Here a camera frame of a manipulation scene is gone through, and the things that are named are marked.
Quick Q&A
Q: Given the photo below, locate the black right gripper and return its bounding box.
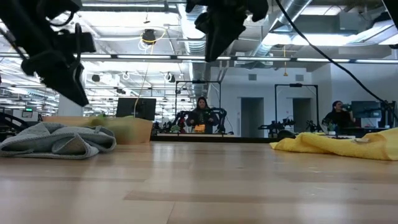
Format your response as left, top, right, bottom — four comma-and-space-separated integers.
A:
186, 0, 269, 62

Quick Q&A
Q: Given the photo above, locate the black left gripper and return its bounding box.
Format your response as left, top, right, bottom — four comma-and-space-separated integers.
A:
18, 34, 90, 107

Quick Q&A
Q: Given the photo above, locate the green microfiber towel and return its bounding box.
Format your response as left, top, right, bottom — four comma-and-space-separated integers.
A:
85, 114, 139, 129

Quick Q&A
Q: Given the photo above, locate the grey microfiber towel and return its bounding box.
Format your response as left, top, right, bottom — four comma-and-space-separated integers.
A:
0, 121, 118, 160

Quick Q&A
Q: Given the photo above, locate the yellow microfiber towel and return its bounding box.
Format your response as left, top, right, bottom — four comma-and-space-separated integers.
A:
269, 126, 398, 162

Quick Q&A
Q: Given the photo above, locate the white building pillar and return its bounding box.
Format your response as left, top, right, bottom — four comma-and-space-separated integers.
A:
58, 93, 85, 118

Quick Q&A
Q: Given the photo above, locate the black background monitor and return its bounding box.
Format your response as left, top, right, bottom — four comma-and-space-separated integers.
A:
116, 97, 157, 121

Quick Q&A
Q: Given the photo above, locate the black ceiling device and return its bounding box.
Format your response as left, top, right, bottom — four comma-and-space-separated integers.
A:
141, 28, 159, 45

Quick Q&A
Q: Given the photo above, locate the long ceiling light bar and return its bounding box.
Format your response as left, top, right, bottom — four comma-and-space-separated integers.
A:
0, 52, 398, 65

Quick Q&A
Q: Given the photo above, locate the tan cardboard bin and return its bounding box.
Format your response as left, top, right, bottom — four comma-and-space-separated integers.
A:
43, 116, 154, 146

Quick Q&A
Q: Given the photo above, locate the dark background monitor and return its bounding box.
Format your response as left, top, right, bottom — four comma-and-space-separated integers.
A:
351, 100, 382, 127

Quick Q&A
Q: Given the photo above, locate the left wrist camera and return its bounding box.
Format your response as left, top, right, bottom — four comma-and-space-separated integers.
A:
60, 30, 96, 54

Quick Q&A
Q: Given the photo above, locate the black aluminium table frame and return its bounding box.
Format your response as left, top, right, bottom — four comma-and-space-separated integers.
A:
150, 134, 272, 144

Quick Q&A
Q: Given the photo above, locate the thin black hanging cable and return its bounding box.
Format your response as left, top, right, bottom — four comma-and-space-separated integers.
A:
275, 0, 398, 122

